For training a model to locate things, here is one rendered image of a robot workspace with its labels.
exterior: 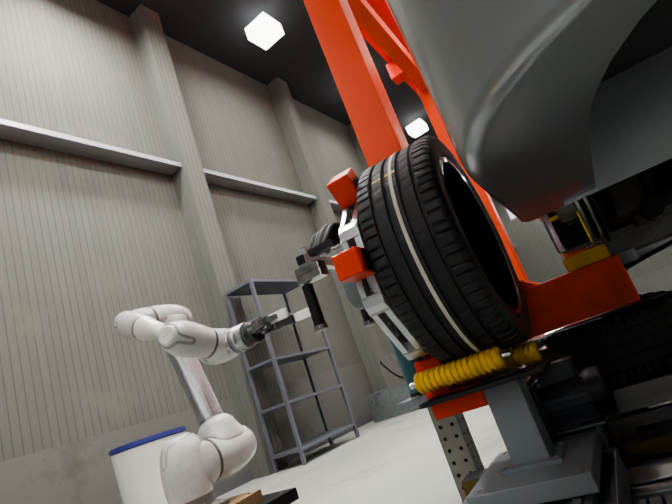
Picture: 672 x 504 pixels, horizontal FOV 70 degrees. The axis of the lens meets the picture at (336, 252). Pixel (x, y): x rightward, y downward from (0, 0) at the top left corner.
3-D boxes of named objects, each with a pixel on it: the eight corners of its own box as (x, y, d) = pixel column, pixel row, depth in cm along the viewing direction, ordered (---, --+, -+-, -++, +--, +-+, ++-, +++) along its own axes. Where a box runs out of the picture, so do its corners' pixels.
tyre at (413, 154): (494, 329, 101) (402, 92, 128) (397, 364, 111) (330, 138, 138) (549, 348, 155) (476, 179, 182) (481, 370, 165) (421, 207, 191)
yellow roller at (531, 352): (550, 358, 127) (540, 337, 129) (449, 391, 140) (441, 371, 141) (552, 356, 132) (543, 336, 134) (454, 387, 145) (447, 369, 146)
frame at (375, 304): (407, 360, 121) (337, 173, 136) (384, 368, 124) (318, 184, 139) (463, 342, 168) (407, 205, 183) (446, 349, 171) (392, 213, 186)
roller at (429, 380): (513, 365, 120) (504, 343, 122) (410, 398, 133) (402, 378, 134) (517, 362, 125) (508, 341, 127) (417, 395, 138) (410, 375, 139)
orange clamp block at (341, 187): (363, 199, 141) (346, 173, 139) (341, 211, 144) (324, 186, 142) (367, 191, 147) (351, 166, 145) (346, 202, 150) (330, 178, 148)
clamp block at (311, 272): (321, 274, 145) (316, 257, 146) (298, 285, 149) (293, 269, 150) (330, 274, 149) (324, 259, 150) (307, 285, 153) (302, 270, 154)
